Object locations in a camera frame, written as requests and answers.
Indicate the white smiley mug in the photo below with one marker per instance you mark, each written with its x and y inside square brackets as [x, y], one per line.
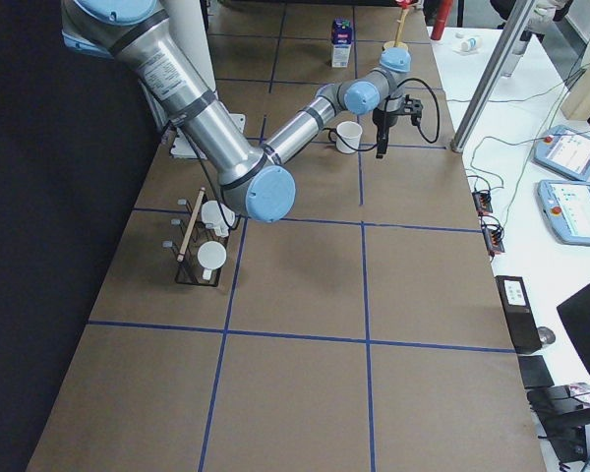
[346, 136]

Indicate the wooden mug tree stand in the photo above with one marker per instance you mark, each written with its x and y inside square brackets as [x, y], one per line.
[397, 41]

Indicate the orange terminal block near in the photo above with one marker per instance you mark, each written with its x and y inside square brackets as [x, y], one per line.
[493, 237]

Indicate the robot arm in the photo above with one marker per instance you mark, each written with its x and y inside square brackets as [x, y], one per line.
[253, 181]

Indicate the teach pendant far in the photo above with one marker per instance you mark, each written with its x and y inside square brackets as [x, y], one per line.
[565, 151]

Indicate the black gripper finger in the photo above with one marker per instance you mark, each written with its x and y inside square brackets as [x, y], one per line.
[382, 141]

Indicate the aluminium frame post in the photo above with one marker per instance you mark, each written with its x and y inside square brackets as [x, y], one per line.
[511, 32]

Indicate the white ribbed mug near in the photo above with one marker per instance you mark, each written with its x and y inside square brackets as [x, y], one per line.
[211, 256]

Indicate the black wire mug rack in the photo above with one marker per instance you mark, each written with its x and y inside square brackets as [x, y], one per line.
[193, 235]

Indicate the black power box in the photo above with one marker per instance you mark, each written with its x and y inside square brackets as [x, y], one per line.
[518, 314]

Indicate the orange terminal block far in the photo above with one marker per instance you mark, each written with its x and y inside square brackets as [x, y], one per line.
[483, 202]

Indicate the teach pendant near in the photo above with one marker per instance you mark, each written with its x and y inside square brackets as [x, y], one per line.
[566, 207]

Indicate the white ribbed mug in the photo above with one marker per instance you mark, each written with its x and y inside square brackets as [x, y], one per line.
[217, 217]
[211, 256]

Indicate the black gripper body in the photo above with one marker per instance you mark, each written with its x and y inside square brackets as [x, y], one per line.
[384, 118]

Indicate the teach pendant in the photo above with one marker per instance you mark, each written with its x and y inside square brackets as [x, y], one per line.
[566, 207]
[565, 151]

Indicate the white ribbed mug far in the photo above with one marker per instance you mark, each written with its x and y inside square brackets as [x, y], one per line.
[217, 217]

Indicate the blue milk carton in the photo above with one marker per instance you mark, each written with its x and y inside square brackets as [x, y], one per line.
[341, 39]

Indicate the orange terminal block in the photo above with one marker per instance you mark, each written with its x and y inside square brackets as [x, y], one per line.
[483, 202]
[493, 237]

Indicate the red cup on tree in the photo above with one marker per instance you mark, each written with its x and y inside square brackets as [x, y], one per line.
[404, 4]

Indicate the red bottle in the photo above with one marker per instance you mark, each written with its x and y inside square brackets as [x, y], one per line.
[443, 12]

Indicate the white tube on desk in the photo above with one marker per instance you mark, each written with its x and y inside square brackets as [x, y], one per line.
[469, 44]

